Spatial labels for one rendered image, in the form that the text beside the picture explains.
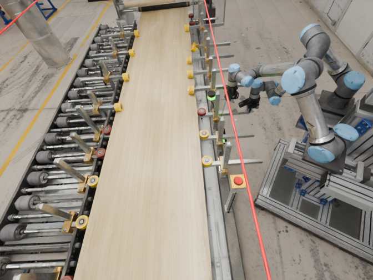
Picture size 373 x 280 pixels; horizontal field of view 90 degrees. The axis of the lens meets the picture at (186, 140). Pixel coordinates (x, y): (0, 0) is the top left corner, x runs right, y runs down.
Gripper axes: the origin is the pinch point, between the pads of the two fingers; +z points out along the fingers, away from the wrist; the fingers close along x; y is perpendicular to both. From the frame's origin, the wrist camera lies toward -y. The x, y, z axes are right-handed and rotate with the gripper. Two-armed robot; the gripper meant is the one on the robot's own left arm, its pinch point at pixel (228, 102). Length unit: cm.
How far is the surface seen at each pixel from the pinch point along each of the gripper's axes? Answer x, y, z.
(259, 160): -2, 52, 15
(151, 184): -82, 38, 10
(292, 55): 228, -143, 95
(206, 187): -43, 46, 38
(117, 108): -90, -41, 2
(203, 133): -30.6, 14.5, 8.5
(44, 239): -165, 38, 25
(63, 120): -144, -64, 12
